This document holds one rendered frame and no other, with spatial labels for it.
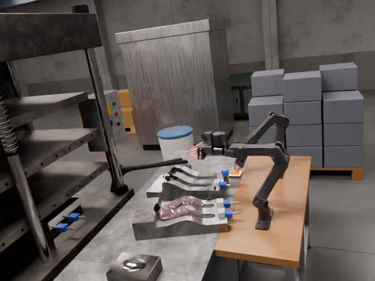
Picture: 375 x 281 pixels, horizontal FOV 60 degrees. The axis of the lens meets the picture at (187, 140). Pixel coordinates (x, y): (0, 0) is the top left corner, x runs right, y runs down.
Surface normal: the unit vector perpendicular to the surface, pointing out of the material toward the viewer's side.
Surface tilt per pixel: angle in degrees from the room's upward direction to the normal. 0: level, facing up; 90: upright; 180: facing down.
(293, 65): 90
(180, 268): 0
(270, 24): 90
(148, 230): 90
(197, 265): 0
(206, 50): 90
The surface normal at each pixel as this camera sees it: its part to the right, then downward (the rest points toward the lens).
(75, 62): -0.37, 0.35
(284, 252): -0.14, -0.94
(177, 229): -0.04, 0.33
